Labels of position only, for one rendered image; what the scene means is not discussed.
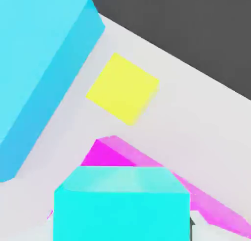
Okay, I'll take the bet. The small magenta cube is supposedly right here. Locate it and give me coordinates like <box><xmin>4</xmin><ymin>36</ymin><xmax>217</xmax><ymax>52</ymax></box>
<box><xmin>46</xmin><ymin>134</ymin><xmax>251</xmax><ymax>240</ymax></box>

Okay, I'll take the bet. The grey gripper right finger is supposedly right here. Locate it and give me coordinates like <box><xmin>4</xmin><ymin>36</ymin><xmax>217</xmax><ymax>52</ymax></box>
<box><xmin>189</xmin><ymin>210</ymin><xmax>223</xmax><ymax>241</ymax></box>

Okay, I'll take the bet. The small cyan cube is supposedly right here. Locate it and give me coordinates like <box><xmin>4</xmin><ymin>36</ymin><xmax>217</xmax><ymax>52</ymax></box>
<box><xmin>52</xmin><ymin>165</ymin><xmax>191</xmax><ymax>241</ymax></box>

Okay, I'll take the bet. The large light blue box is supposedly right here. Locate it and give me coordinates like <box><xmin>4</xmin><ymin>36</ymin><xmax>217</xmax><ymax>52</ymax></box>
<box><xmin>0</xmin><ymin>0</ymin><xmax>106</xmax><ymax>183</ymax></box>

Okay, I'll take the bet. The small yellow cube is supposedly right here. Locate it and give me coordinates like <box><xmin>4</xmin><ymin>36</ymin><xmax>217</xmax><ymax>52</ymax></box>
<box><xmin>85</xmin><ymin>52</ymin><xmax>160</xmax><ymax>127</ymax></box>

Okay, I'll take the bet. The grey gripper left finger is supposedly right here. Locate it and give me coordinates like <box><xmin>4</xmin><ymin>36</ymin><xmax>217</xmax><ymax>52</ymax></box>
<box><xmin>36</xmin><ymin>215</ymin><xmax>54</xmax><ymax>241</ymax></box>

